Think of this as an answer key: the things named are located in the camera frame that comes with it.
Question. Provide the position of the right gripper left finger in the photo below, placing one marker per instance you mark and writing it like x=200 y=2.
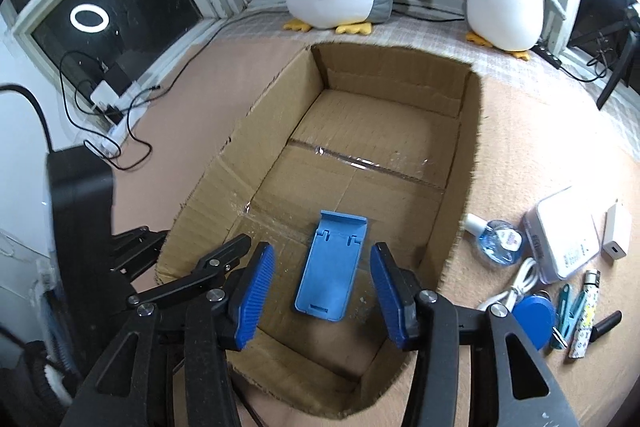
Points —
x=193 y=322

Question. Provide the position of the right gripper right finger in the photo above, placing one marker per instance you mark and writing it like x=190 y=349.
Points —
x=511 y=384

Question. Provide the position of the blue round case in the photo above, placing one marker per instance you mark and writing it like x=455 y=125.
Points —
x=536 y=316

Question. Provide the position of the blue phone stand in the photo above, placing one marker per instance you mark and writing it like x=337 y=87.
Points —
x=332 y=262

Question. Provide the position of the patterned white lighter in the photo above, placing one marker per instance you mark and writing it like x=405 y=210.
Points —
x=583 y=329

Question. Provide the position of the blue clothespin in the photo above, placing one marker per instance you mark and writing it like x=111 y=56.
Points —
x=567 y=314

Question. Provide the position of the white rectangular tin box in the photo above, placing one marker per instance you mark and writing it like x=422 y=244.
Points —
x=561 y=232

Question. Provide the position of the white usb power adapter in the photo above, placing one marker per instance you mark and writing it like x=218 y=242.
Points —
x=617 y=231

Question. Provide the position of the brown cardboard box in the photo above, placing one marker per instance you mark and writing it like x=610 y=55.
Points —
x=322 y=153

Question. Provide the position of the black light stand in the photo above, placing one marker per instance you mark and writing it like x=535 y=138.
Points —
x=629 y=26

